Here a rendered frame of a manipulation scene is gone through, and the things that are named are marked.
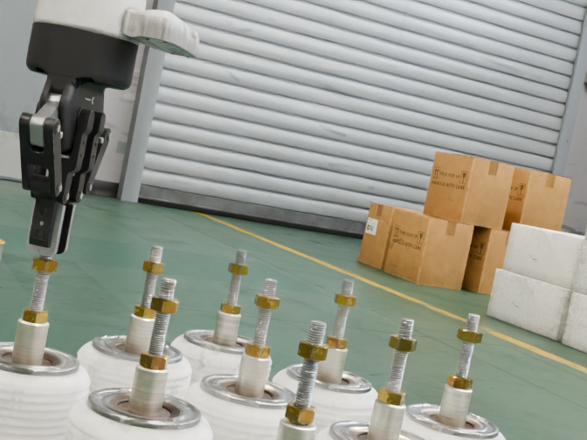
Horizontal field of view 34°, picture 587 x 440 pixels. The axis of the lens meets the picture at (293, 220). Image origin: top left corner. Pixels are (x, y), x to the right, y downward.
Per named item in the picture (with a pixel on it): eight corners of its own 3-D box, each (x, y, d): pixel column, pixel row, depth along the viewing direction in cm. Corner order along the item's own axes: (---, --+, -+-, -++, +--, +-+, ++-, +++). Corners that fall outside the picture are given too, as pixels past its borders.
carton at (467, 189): (501, 230, 434) (515, 165, 432) (459, 223, 423) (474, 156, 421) (462, 220, 460) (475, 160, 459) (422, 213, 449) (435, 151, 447)
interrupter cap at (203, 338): (270, 362, 87) (272, 354, 87) (189, 351, 85) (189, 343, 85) (253, 342, 94) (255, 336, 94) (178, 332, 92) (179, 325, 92)
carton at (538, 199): (558, 240, 450) (572, 178, 449) (517, 233, 441) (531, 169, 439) (521, 231, 478) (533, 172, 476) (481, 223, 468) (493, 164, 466)
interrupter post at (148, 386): (132, 420, 62) (141, 370, 61) (120, 408, 64) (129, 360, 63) (166, 421, 63) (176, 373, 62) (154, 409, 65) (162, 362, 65)
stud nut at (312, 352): (299, 351, 57) (301, 337, 57) (327, 357, 57) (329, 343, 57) (295, 357, 55) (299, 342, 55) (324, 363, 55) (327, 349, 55)
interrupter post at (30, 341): (15, 368, 68) (23, 324, 68) (4, 359, 70) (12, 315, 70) (47, 369, 69) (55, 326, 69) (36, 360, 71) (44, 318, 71)
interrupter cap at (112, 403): (106, 432, 58) (108, 421, 58) (72, 394, 65) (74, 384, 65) (217, 436, 62) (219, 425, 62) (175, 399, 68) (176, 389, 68)
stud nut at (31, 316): (29, 324, 68) (31, 312, 68) (16, 318, 69) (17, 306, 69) (51, 323, 70) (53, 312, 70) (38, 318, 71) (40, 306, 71)
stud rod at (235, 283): (232, 331, 89) (248, 252, 88) (222, 329, 89) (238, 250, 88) (231, 328, 90) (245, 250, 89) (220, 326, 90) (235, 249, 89)
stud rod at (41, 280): (28, 344, 69) (46, 242, 68) (20, 340, 69) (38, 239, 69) (39, 343, 70) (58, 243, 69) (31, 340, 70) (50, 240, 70)
